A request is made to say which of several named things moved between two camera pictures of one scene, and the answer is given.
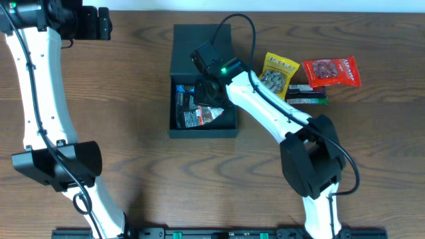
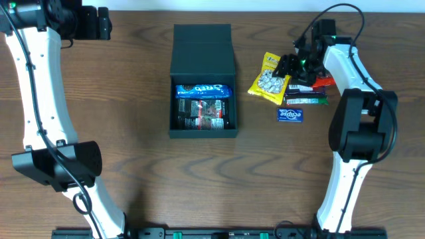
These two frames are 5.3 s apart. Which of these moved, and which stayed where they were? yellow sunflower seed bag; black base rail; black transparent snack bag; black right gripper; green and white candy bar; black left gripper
Moved: black right gripper; black transparent snack bag
Stayed: green and white candy bar; black left gripper; yellow sunflower seed bag; black base rail
